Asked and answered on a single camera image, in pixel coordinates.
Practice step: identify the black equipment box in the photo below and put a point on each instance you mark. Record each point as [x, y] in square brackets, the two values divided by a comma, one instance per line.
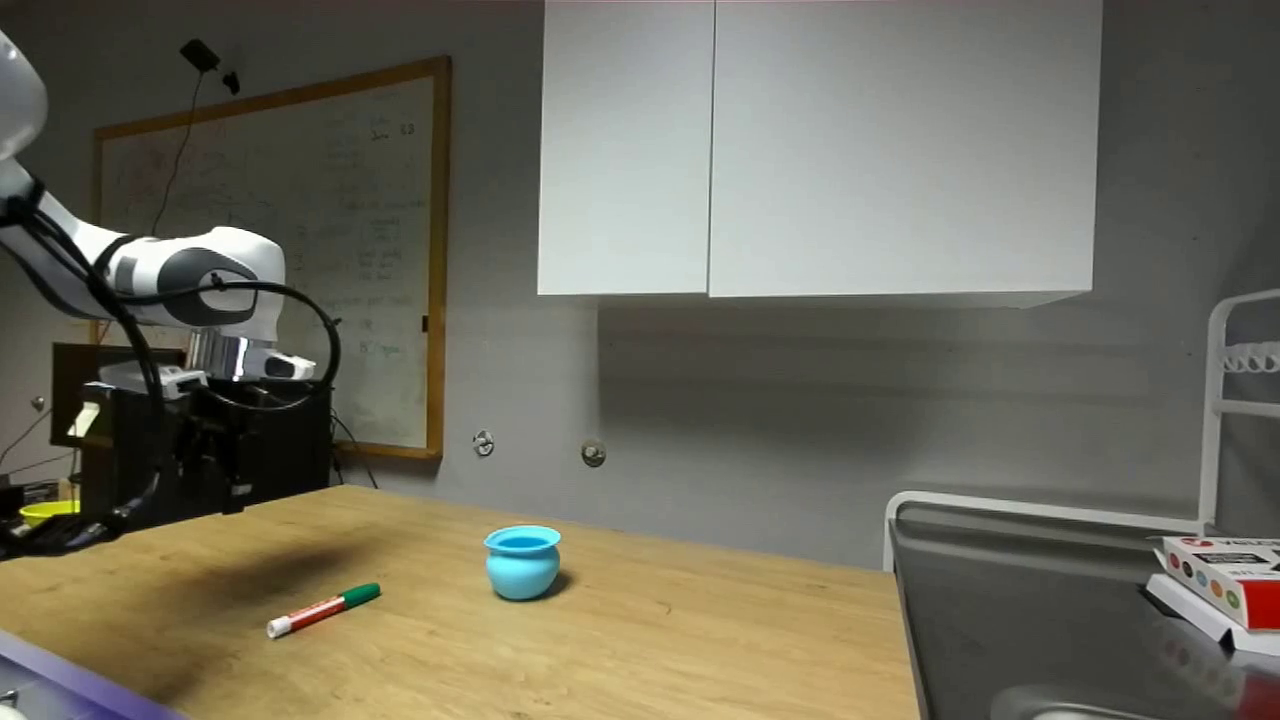
[210, 451]

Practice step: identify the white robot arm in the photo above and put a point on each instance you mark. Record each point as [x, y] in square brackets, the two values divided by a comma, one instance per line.
[221, 281]

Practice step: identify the red green marker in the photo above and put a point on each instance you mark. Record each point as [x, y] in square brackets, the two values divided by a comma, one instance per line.
[323, 611]

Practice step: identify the wood framed whiteboard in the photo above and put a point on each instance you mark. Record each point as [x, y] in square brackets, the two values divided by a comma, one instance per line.
[348, 176]

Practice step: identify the round wall outlet right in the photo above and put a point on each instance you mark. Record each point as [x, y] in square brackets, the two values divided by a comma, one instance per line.
[595, 452]

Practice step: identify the round wall outlet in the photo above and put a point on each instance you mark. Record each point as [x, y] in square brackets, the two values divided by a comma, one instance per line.
[481, 446]
[595, 452]

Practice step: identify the red white box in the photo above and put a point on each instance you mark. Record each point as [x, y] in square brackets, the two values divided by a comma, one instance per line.
[1222, 587]

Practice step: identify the round wall outlet left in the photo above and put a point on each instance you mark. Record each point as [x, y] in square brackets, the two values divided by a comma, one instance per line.
[481, 446]

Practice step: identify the yellow object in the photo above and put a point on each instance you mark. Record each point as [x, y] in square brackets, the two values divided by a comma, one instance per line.
[50, 510]

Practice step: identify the black ceiling camera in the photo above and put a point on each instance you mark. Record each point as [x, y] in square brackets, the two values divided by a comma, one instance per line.
[205, 62]

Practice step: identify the white wall cabinet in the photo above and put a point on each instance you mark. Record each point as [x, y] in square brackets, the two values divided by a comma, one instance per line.
[773, 151]

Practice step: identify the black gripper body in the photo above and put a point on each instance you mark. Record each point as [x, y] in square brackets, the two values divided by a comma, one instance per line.
[238, 356]

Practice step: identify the small blue pot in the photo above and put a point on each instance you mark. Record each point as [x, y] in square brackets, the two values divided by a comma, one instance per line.
[522, 560]

